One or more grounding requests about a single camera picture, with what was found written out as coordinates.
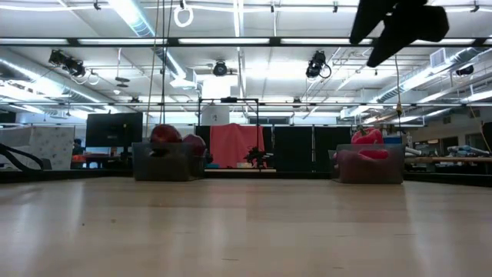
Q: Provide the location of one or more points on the black table edge rail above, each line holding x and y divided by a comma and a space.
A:
77, 175

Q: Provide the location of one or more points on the red and yellow apple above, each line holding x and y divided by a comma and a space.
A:
166, 134

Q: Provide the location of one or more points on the black divider panel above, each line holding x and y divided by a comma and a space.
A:
300, 148

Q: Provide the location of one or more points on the red hanging cloth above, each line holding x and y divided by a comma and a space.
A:
234, 146

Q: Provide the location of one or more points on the black stand frame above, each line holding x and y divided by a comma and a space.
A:
228, 100

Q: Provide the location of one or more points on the black ceiling camera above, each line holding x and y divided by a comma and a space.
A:
220, 69
316, 63
67, 63
465, 70

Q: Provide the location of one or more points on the person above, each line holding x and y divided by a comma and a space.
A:
78, 148

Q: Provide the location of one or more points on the white ceiling air vent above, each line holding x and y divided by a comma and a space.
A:
438, 57

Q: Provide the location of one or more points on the grey translucent produce basket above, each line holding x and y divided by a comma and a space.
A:
371, 169
165, 163

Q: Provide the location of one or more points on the black computer monitor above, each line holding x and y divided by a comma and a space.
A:
114, 130

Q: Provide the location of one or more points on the black overhead frame bar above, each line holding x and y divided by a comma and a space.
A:
274, 41

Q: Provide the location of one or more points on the small black background robot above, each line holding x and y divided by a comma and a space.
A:
256, 155

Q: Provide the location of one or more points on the wooden background table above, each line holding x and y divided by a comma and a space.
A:
449, 159

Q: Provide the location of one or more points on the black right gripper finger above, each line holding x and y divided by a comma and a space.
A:
369, 21
388, 48

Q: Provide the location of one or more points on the white patterned divider panel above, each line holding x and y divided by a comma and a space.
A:
50, 148

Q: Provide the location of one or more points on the blue storage box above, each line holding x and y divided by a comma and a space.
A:
393, 140

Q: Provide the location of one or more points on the blue background robot arm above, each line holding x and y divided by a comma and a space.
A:
467, 150

